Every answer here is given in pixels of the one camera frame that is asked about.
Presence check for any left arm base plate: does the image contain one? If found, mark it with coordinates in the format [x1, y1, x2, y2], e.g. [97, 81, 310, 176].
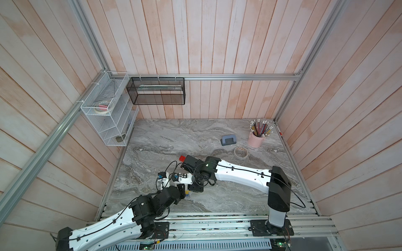
[139, 222, 170, 239]

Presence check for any white wire shelf rack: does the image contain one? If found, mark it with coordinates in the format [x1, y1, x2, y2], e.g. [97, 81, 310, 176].
[81, 71, 138, 146]

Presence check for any aluminium mounting rail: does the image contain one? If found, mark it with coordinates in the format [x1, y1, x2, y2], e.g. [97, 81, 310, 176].
[160, 213, 340, 241]

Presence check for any bundle of pencils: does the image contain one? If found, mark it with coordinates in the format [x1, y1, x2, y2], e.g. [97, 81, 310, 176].
[250, 119, 274, 138]

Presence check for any pink pencil cup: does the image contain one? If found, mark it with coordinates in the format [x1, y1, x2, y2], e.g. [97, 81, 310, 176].
[248, 132, 265, 148]

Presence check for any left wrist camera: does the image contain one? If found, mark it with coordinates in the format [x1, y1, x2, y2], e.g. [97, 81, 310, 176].
[156, 172, 170, 191]

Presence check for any tape roll on shelf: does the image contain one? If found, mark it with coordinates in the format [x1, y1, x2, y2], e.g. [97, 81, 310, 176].
[93, 100, 115, 115]

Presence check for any black mesh basket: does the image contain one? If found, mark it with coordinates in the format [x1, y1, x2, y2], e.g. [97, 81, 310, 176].
[126, 77, 186, 106]

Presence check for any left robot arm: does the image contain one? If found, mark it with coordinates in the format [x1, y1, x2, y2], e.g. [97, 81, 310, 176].
[55, 184, 185, 251]

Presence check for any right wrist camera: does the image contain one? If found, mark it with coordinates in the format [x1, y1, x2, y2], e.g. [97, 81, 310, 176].
[172, 174, 193, 185]

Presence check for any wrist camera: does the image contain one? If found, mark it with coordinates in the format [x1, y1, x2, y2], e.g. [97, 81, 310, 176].
[172, 174, 193, 185]
[156, 172, 170, 191]

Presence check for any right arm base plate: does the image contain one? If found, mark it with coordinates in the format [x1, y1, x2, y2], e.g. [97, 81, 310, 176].
[248, 219, 294, 237]

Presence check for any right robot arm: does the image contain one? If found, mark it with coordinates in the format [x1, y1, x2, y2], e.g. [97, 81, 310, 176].
[182, 155, 292, 229]

